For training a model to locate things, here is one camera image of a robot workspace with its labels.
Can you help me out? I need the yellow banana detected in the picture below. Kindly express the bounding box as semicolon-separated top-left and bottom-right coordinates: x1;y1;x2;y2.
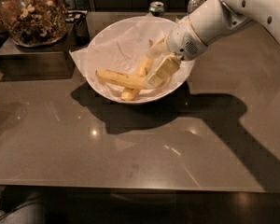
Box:
95;69;147;90
119;38;155;102

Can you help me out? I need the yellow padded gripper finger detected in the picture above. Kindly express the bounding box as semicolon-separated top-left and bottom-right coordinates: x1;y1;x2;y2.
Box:
147;36;169;59
147;55;181;88

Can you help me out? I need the dark metal box stand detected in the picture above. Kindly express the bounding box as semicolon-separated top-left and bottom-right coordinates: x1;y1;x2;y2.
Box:
0;23;74;81

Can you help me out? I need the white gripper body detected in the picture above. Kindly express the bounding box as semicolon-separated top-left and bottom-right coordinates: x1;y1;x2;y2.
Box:
166;16;207;61

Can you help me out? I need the glass jar of snacks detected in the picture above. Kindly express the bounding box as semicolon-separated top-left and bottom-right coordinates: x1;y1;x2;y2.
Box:
0;0;66;48

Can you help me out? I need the white paper liner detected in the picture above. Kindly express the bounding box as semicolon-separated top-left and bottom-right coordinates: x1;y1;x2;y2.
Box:
69;13;196;100

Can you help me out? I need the green soda can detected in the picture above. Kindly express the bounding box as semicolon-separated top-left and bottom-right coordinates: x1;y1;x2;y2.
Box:
148;1;165;17

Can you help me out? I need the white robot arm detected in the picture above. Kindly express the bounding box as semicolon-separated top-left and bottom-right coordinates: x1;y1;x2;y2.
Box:
146;0;280;88

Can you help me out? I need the clear plastic water bottle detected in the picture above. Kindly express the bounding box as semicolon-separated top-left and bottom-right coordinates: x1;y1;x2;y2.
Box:
187;0;205;14

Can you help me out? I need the small black container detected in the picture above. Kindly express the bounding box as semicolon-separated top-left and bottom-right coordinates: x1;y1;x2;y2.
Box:
65;11;90;46

